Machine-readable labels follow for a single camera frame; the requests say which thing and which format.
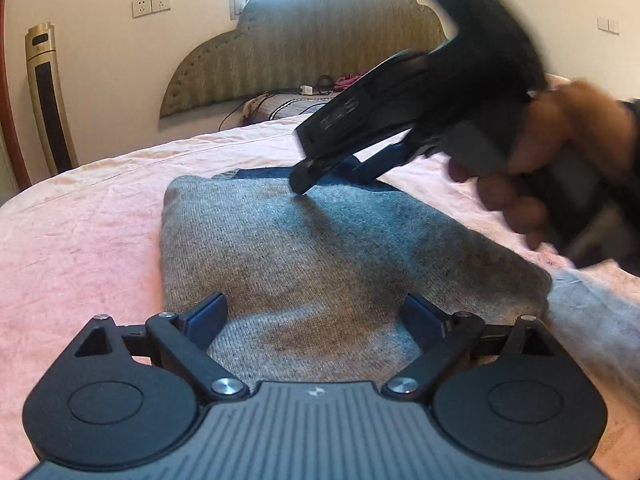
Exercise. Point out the beige tower fan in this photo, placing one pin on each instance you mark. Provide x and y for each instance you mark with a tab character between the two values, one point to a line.
50	105

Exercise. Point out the white charger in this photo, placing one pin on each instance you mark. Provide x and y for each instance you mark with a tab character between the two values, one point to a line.
306	90

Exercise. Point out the olive padded headboard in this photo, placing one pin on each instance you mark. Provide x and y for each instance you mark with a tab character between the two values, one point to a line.
310	45

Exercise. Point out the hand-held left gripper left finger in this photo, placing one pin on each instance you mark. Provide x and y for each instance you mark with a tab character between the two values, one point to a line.
207	317

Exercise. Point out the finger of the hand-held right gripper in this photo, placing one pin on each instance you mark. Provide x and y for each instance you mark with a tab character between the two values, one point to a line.
367	167
307	177

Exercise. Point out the light grey cloth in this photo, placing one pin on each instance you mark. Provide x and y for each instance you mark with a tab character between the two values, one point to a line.
595	320

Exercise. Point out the magenta cloth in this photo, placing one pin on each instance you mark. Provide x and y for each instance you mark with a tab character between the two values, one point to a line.
350	80

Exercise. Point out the white wall switch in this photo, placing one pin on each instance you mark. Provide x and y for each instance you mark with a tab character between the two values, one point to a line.
608	25

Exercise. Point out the person's right hand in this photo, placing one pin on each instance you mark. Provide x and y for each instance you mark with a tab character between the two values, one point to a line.
565	125

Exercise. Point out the striped pillow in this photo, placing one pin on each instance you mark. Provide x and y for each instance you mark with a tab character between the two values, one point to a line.
285	107

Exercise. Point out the grey and navy sweater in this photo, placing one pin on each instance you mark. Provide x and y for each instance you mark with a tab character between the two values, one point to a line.
310	260

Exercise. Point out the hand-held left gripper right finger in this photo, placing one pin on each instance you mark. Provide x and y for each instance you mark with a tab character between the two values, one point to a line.
425	317

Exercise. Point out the pink bed sheet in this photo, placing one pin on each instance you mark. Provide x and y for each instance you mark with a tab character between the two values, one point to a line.
75	260

